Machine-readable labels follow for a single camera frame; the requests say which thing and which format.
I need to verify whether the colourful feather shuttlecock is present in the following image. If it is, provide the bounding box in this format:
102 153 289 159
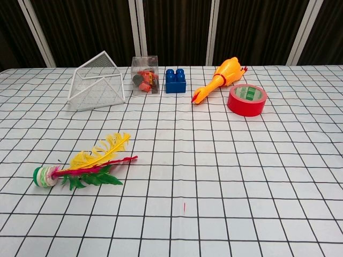
33 132 139 191

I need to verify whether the blue building block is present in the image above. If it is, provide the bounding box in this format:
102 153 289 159
165 69 187 94

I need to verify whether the white checked tablecloth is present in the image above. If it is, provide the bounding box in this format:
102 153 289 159
0 65 343 257

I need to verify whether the orange toy in box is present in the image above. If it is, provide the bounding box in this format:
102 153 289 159
132 70 159 94

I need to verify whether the clear plastic box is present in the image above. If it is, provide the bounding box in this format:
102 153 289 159
131 55 161 96

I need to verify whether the yellow rubber chicken toy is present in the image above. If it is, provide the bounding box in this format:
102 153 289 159
191 56 248 105

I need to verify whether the red tape roll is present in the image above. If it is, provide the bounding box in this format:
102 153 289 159
227 84 268 117

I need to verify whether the dark pleated curtain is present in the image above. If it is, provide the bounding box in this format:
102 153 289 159
0 0 343 71

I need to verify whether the white wire mesh holder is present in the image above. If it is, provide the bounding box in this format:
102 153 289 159
67 51 126 111

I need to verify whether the white vertical frame post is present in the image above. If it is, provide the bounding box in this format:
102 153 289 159
17 0 56 67
127 0 148 66
286 0 319 66
206 0 222 66

